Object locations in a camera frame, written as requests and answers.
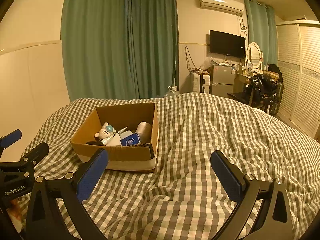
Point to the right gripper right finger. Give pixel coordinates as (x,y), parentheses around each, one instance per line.
(273,220)

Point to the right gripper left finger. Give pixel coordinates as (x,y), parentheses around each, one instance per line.
(44,218)

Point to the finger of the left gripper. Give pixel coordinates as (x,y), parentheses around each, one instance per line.
(9,139)
(28,161)

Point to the blue tissue packet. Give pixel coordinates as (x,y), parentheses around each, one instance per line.
(133,139)

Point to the white purple cream tube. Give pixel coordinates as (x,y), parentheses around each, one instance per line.
(103,142)

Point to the white plush toy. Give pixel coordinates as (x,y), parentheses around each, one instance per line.
(115,140)

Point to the white earbuds case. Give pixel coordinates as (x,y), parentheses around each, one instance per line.
(125,134)

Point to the person's left hand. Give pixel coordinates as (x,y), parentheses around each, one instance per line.
(14,213)

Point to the white bear figurine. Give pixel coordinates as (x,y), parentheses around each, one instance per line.
(106,131)

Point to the checkered grey white duvet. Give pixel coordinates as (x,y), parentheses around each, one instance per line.
(183,198)

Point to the brown cardboard box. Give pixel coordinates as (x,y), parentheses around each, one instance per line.
(133,158)

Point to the white cylindrical bottle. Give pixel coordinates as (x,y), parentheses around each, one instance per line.
(144,130)

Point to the black bag on chair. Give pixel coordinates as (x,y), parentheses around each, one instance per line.
(266,90)

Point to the wooden dressing table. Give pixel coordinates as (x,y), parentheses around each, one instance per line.
(240,84)

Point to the grey mini fridge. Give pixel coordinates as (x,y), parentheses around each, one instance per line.
(221,80)

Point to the clear water jug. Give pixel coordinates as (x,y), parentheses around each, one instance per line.
(172,90)

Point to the white suitcase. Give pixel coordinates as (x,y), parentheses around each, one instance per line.
(200,82)

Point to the white oval vanity mirror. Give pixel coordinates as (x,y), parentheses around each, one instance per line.
(254,56)

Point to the white louvered wardrobe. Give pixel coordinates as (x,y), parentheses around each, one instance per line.
(298,60)

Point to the green window curtain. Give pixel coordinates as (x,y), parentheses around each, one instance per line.
(262,29)

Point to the white air conditioner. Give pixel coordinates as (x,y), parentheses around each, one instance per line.
(228,6)

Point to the black wall television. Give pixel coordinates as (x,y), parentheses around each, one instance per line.
(227,44)

